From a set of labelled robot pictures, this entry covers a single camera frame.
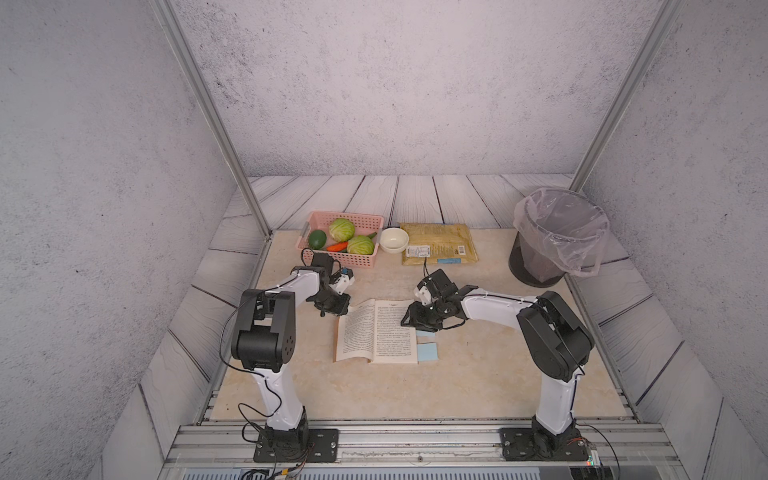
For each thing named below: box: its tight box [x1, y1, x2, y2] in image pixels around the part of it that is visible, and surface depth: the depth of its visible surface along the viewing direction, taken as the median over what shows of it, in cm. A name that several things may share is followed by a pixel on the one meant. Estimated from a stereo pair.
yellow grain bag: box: [400, 223, 479, 265], surface depth 116 cm
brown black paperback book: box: [336, 299, 418, 364], surface depth 92 cm
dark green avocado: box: [308, 230, 327, 250], surface depth 116 cm
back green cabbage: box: [329, 218, 355, 243], surface depth 116 cm
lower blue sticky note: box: [417, 343, 439, 361], surface depth 89 cm
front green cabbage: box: [346, 235, 375, 255], surface depth 110 cm
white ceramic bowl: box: [379, 227, 409, 254], surface depth 117 cm
